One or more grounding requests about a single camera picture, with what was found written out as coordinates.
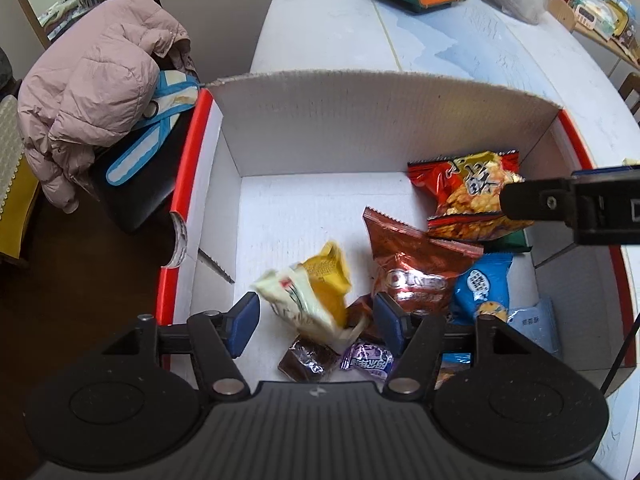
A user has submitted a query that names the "green snack packet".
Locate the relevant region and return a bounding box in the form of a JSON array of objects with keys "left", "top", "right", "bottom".
[{"left": 480, "top": 230, "right": 533, "bottom": 254}]

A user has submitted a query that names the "cream white snack packet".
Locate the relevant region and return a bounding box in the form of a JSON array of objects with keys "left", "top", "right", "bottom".
[{"left": 252, "top": 266, "right": 359, "bottom": 354}]

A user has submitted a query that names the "dark purple wrapped candy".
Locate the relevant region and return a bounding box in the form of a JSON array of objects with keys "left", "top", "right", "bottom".
[{"left": 278, "top": 336, "right": 341, "bottom": 382}]

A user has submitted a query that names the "blue white tote bag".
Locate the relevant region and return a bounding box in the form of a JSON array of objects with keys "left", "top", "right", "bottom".
[{"left": 105, "top": 70, "right": 200, "bottom": 186}]

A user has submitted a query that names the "red yellow chips bag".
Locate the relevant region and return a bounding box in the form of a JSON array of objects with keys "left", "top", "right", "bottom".
[{"left": 408, "top": 150, "right": 533, "bottom": 243}]

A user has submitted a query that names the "pink puffer jacket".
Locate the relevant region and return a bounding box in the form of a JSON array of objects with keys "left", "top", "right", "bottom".
[{"left": 17, "top": 0, "right": 196, "bottom": 214}]

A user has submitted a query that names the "light blue snack packet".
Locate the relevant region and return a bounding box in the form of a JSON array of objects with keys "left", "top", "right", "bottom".
[{"left": 508, "top": 297, "right": 562, "bottom": 359}]

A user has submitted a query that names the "wooden side shelf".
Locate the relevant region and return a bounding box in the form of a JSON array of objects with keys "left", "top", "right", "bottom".
[{"left": 563, "top": 0, "right": 639, "bottom": 75}]

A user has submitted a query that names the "yellow cushioned sofa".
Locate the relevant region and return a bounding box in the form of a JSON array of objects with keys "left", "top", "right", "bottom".
[{"left": 0, "top": 96, "right": 39, "bottom": 260}]

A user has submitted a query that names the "small brown snack packet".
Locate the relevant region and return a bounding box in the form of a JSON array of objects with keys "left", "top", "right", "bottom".
[{"left": 346, "top": 294, "right": 383, "bottom": 344}]

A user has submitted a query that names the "wooden chair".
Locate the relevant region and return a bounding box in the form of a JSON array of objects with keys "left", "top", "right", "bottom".
[{"left": 618, "top": 73, "right": 640, "bottom": 120}]

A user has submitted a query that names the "white red cardboard box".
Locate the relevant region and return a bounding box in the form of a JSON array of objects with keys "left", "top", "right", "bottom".
[{"left": 154, "top": 69, "right": 639, "bottom": 396}]

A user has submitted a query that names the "red-brown foil snack bag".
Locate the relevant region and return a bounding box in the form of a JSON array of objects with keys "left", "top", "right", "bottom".
[{"left": 362, "top": 207, "right": 484, "bottom": 313}]

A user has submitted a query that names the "yellow snack packet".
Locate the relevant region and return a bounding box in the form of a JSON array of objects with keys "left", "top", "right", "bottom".
[{"left": 302, "top": 240, "right": 352, "bottom": 328}]

